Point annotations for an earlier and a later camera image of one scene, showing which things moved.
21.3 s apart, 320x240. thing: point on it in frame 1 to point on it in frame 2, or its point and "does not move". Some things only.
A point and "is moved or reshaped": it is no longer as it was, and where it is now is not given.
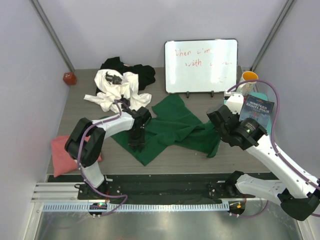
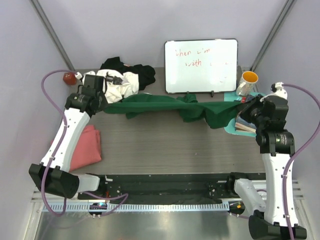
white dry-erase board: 206,65 does not move
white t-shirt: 108,92 is moved or reshaped
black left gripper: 133,143 to 103,105
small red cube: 69,78 does not move
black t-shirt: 145,73 does not move
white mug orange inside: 248,88 does not move
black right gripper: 234,113 to 247,109
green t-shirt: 172,126 to 214,114
